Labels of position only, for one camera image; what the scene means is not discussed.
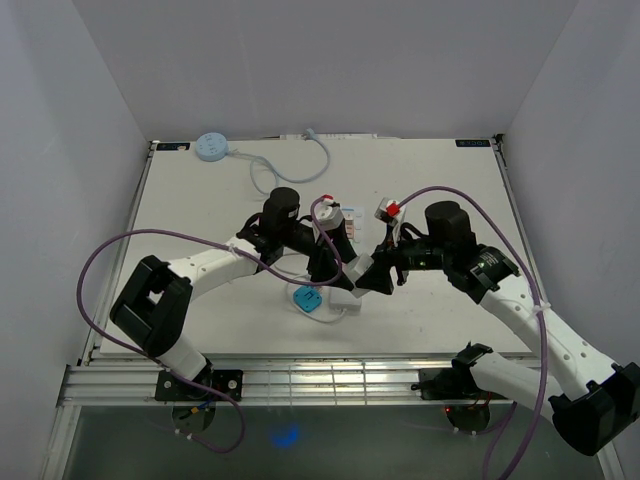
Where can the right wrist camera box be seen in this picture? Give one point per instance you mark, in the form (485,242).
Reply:
(392,215)

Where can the round light blue socket hub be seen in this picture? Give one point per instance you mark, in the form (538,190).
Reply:
(211,147)

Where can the white cube socket adapter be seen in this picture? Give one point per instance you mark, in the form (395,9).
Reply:
(358,267)

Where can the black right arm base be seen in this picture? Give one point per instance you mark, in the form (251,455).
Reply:
(455,382)

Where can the black corner label left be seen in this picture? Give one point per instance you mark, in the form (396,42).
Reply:
(173,146)

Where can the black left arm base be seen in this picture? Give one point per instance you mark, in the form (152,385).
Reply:
(200,385)

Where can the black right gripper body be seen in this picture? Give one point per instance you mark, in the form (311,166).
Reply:
(420,255)

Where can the black corner label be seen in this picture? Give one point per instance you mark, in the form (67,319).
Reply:
(173,146)
(472,143)

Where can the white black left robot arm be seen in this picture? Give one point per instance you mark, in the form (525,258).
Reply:
(151,308)

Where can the pink small plug adapter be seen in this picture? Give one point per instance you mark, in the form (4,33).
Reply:
(350,230)

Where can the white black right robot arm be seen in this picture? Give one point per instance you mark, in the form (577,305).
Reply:
(588,396)

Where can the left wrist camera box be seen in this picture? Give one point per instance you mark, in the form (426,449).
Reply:
(326,214)

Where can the white multicolour power strip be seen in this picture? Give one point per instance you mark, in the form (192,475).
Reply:
(340,300)

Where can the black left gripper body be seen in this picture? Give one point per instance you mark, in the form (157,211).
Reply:
(304,239)

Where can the blue cable winder clip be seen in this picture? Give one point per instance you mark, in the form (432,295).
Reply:
(307,299)

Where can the black corner label right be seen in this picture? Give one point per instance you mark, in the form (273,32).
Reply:
(472,143)

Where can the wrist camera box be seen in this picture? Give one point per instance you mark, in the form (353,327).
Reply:
(392,215)
(326,214)

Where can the aluminium frame rail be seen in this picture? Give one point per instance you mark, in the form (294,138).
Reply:
(268,382)

